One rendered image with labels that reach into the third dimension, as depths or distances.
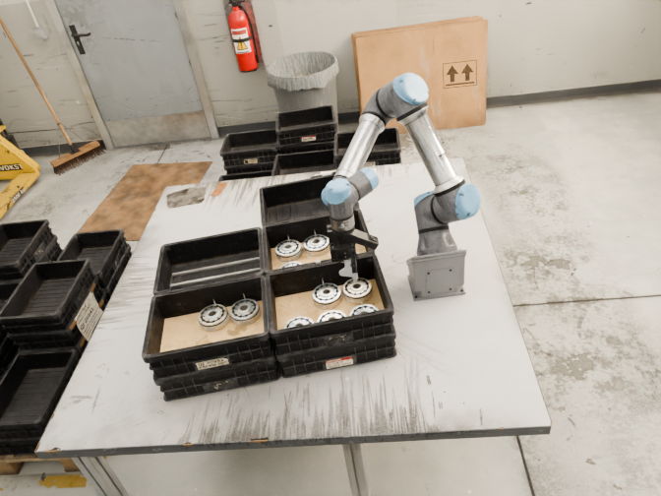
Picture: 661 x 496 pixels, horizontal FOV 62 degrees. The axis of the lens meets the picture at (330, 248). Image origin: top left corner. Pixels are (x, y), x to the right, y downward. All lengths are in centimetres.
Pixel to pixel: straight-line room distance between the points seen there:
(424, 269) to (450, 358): 33
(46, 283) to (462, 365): 213
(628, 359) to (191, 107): 391
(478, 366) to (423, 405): 24
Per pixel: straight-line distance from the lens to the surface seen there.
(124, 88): 530
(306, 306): 195
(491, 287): 217
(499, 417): 179
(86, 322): 294
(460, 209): 193
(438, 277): 205
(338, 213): 166
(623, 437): 270
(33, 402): 291
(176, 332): 201
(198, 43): 499
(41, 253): 342
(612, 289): 331
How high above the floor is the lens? 215
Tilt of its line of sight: 37 degrees down
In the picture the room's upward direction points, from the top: 9 degrees counter-clockwise
